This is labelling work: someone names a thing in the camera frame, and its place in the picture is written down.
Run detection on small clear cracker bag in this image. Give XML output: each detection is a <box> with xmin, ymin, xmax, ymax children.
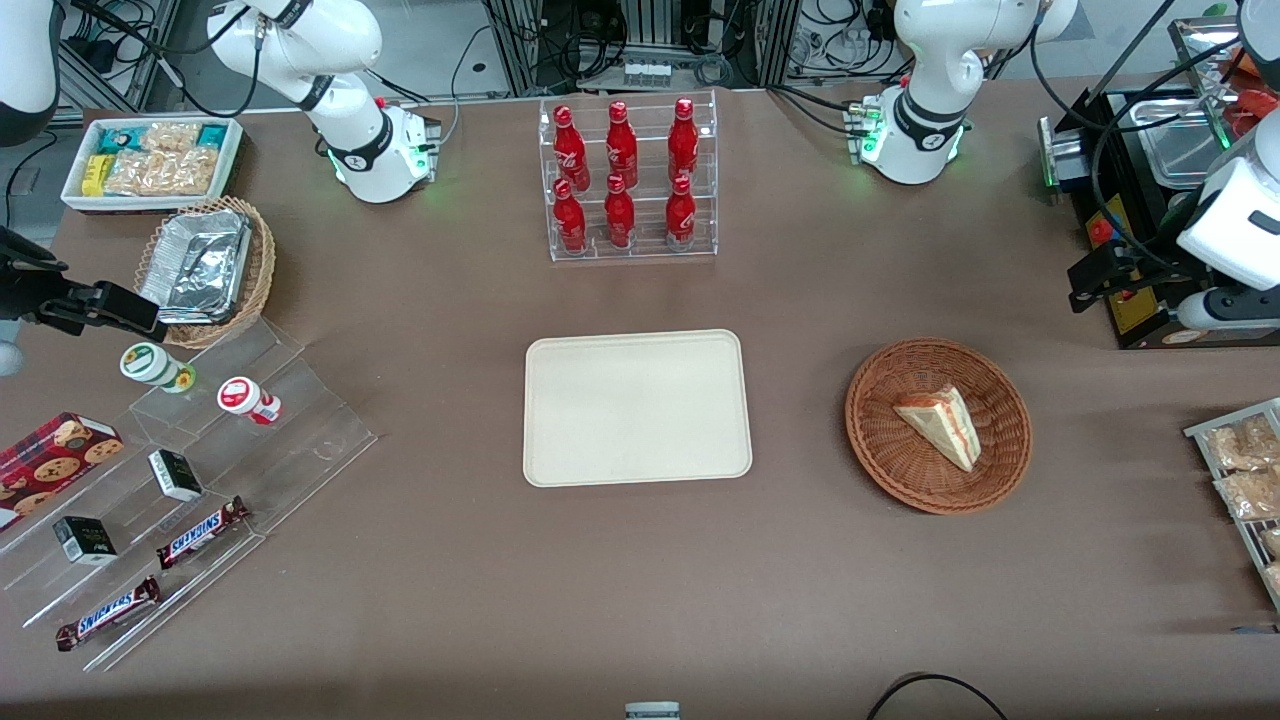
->
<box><xmin>139</xmin><ymin>122</ymin><xmax>202</xmax><ymax>153</ymax></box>

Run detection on black looped cable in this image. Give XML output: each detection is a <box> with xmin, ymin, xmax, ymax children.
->
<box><xmin>865</xmin><ymin>672</ymin><xmax>1012</xmax><ymax>720</ymax></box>

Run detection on white rectangular snack bin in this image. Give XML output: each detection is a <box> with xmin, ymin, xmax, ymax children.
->
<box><xmin>60</xmin><ymin>116</ymin><xmax>245</xmax><ymax>217</ymax></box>

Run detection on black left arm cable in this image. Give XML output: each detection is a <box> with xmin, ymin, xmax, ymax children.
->
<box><xmin>1028</xmin><ymin>0</ymin><xmax>1241</xmax><ymax>286</ymax></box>

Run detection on small black box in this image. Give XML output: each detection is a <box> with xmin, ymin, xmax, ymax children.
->
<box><xmin>147</xmin><ymin>448</ymin><xmax>205</xmax><ymax>503</ymax></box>
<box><xmin>52</xmin><ymin>515</ymin><xmax>119</xmax><ymax>567</ymax></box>

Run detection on aluminium frame rack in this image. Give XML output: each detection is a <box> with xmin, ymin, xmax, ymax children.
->
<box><xmin>483</xmin><ymin>0</ymin><xmax>801</xmax><ymax>98</ymax></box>

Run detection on black countertop machine yellow label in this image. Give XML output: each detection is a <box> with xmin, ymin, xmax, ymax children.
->
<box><xmin>1038</xmin><ymin>84</ymin><xmax>1280</xmax><ymax>351</ymax></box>

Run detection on red cola bottle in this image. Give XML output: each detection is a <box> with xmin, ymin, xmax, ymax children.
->
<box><xmin>552</xmin><ymin>178</ymin><xmax>589</xmax><ymax>255</ymax></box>
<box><xmin>552</xmin><ymin>104</ymin><xmax>591</xmax><ymax>192</ymax></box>
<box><xmin>667</xmin><ymin>97</ymin><xmax>701</xmax><ymax>184</ymax></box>
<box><xmin>605</xmin><ymin>100</ymin><xmax>640</xmax><ymax>190</ymax></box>
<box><xmin>603</xmin><ymin>173</ymin><xmax>638</xmax><ymax>250</ymax></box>
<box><xmin>664</xmin><ymin>174</ymin><xmax>698</xmax><ymax>252</ymax></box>

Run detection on cream rectangular plastic tray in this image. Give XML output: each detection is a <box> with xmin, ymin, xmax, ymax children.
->
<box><xmin>522</xmin><ymin>329</ymin><xmax>754</xmax><ymax>489</ymax></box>

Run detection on round brown wicker basket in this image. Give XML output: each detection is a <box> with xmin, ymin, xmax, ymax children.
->
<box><xmin>844</xmin><ymin>337</ymin><xmax>1034</xmax><ymax>517</ymax></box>

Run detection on stack of foil trays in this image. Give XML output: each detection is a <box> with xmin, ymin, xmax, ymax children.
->
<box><xmin>139</xmin><ymin>209</ymin><xmax>253</xmax><ymax>327</ymax></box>

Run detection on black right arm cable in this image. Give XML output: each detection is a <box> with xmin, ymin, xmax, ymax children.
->
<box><xmin>68</xmin><ymin>0</ymin><xmax>263</xmax><ymax>119</ymax></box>

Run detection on green-capped white drink bottle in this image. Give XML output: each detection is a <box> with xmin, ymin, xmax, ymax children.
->
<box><xmin>119</xmin><ymin>341</ymin><xmax>197</xmax><ymax>395</ymax></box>

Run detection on stainless steel pan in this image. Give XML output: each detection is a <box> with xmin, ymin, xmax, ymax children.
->
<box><xmin>1108</xmin><ymin>94</ymin><xmax>1244</xmax><ymax>191</ymax></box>

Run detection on brown Snickers bar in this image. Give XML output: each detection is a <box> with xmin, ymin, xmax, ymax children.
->
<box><xmin>54</xmin><ymin>576</ymin><xmax>162</xmax><ymax>653</ymax></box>
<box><xmin>155</xmin><ymin>496</ymin><xmax>252</xmax><ymax>571</ymax></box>

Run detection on oval light wicker basket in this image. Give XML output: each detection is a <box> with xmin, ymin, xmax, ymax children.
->
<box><xmin>134</xmin><ymin>196</ymin><xmax>277</xmax><ymax>350</ymax></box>

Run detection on clear acrylic stepped shelf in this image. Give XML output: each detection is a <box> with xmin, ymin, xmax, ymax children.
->
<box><xmin>0</xmin><ymin>317</ymin><xmax>380</xmax><ymax>674</ymax></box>

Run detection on clear acrylic bottle rack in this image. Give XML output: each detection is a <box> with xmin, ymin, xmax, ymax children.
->
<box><xmin>537</xmin><ymin>89</ymin><xmax>720</xmax><ymax>264</ymax></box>

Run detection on red-capped white drink bottle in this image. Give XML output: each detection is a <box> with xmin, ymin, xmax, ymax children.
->
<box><xmin>216</xmin><ymin>376</ymin><xmax>284</xmax><ymax>427</ymax></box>

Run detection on large clear cracker bag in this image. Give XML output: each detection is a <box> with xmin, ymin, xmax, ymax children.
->
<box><xmin>104</xmin><ymin>148</ymin><xmax>219</xmax><ymax>198</ymax></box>

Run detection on steel tray with red items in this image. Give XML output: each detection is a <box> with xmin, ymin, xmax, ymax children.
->
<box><xmin>1167</xmin><ymin>13</ymin><xmax>1263</xmax><ymax>151</ymax></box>

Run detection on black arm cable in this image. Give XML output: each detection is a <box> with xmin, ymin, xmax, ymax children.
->
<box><xmin>68</xmin><ymin>0</ymin><xmax>263</xmax><ymax>119</ymax></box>
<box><xmin>1028</xmin><ymin>0</ymin><xmax>1241</xmax><ymax>286</ymax></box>

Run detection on red cookie box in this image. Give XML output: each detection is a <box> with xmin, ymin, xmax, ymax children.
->
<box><xmin>0</xmin><ymin>411</ymin><xmax>125</xmax><ymax>533</ymax></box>

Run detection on triangular sandwich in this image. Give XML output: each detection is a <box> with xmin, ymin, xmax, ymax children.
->
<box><xmin>892</xmin><ymin>385</ymin><xmax>983</xmax><ymax>473</ymax></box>

